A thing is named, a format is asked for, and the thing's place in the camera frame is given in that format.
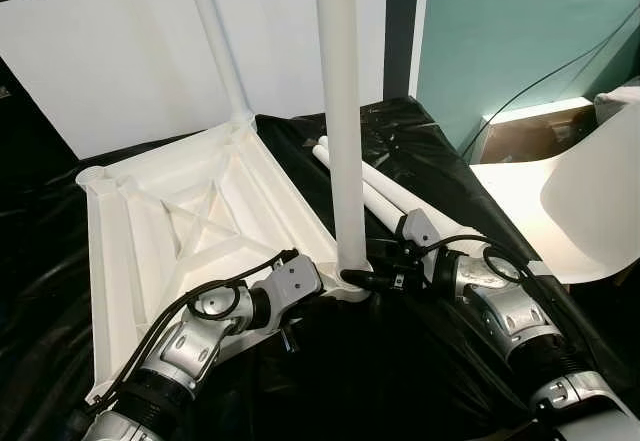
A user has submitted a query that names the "large white board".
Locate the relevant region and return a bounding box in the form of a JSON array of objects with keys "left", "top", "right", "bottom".
[{"left": 0, "top": 0, "right": 389, "bottom": 160}]

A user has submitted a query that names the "thin black wall cable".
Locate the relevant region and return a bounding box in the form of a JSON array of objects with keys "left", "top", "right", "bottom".
[{"left": 455, "top": 6, "right": 640, "bottom": 157}]

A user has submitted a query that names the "white tapered plastic table leg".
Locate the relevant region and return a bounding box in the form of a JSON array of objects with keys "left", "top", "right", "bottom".
[
  {"left": 182, "top": 0, "right": 256, "bottom": 127},
  {"left": 320, "top": 136, "right": 471, "bottom": 252},
  {"left": 312, "top": 0, "right": 373, "bottom": 272},
  {"left": 313, "top": 141, "right": 403, "bottom": 224}
]

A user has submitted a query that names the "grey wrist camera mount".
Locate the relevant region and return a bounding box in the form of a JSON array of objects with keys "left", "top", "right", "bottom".
[
  {"left": 398, "top": 211, "right": 442, "bottom": 254},
  {"left": 262, "top": 256, "right": 323, "bottom": 309}
]

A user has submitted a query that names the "black plastic sheet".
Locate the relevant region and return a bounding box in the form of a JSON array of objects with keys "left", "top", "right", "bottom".
[{"left": 0, "top": 96, "right": 640, "bottom": 441}]

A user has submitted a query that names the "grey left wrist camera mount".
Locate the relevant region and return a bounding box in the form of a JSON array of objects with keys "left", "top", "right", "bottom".
[{"left": 262, "top": 256, "right": 323, "bottom": 309}]

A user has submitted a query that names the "brown cardboard box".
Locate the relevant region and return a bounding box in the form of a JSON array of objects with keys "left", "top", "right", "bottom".
[{"left": 465, "top": 101, "right": 596, "bottom": 162}]

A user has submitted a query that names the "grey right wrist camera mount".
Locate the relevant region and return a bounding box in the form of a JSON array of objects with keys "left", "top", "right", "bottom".
[{"left": 398, "top": 211, "right": 442, "bottom": 254}]

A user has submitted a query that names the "white plastic shell chair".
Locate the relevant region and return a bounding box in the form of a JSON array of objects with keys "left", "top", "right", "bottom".
[{"left": 468, "top": 101, "right": 640, "bottom": 284}]

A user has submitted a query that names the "white plastic table top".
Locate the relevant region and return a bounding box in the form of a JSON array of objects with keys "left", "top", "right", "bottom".
[{"left": 75, "top": 116, "right": 376, "bottom": 402}]

